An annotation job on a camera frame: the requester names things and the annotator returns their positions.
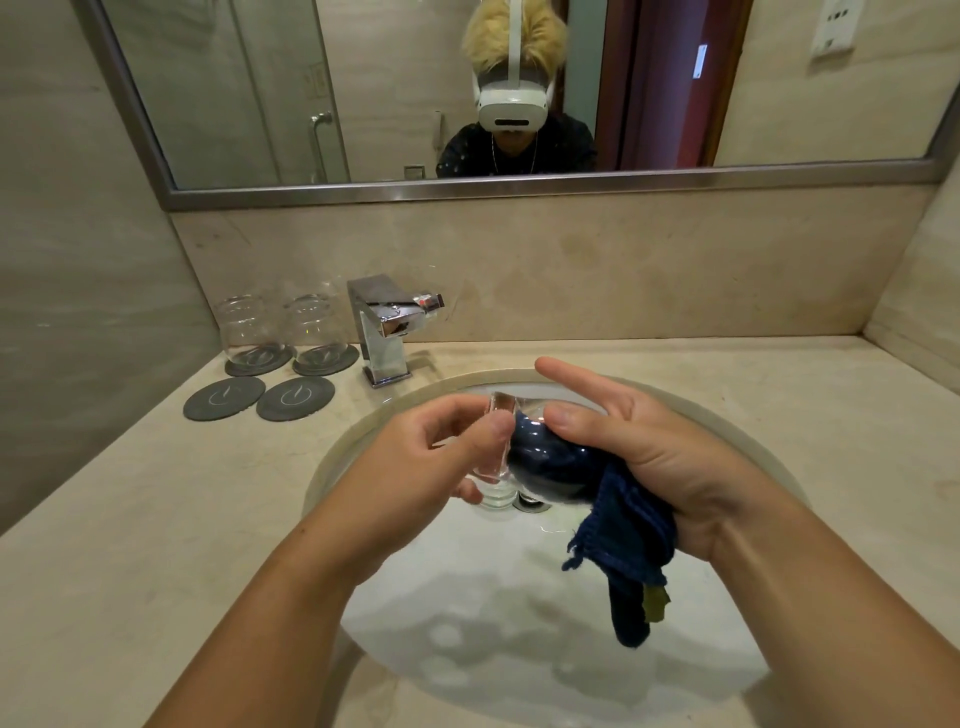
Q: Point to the person's right hand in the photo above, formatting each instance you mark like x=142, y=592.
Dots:
x=675, y=480

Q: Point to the metal sink drain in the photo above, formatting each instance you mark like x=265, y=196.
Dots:
x=534, y=505

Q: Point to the round grey coaster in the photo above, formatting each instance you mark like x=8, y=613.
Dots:
x=295, y=399
x=223, y=399
x=259, y=367
x=326, y=367

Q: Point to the white sink basin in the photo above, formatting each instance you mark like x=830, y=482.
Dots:
x=487, y=622

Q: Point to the person's right thumb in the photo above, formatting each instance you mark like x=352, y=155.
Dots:
x=585, y=427

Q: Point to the metal framed wall mirror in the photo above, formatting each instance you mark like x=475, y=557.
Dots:
x=390, y=90

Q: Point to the dark blue cloth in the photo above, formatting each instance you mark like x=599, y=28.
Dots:
x=622, y=532

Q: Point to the chrome square faucet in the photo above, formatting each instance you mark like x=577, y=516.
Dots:
x=382, y=337

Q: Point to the person's left thumb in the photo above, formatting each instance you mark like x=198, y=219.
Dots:
x=487, y=439

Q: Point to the clear drinking glass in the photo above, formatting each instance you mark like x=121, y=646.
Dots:
x=499, y=450
x=247, y=330
x=315, y=330

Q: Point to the person's left hand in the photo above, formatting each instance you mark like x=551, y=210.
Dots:
x=390, y=495

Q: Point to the person's left forearm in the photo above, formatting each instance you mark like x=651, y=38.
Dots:
x=277, y=622

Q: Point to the person's right forearm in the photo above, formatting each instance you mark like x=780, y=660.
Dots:
x=832, y=622

